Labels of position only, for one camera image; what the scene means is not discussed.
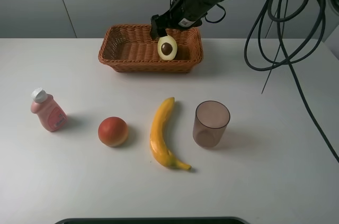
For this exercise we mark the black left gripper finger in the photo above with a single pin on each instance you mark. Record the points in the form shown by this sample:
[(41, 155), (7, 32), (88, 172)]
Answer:
[(158, 26)]

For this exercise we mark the halved avocado with pit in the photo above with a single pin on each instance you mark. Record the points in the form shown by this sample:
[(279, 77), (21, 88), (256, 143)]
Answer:
[(167, 48)]

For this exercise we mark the brown wicker basket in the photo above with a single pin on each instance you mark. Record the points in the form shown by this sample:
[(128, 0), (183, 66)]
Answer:
[(129, 48)]

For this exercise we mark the translucent brown plastic cup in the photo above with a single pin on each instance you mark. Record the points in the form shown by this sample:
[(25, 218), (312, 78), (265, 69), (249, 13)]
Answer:
[(210, 122)]

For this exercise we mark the red orange peach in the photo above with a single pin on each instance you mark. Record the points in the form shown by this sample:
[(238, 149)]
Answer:
[(113, 131)]

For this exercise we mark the yellow banana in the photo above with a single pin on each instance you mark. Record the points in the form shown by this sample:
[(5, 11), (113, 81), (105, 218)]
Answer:
[(158, 147)]

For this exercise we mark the pink bottle white cap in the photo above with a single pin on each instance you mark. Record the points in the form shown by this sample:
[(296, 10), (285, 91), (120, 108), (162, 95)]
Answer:
[(50, 114)]

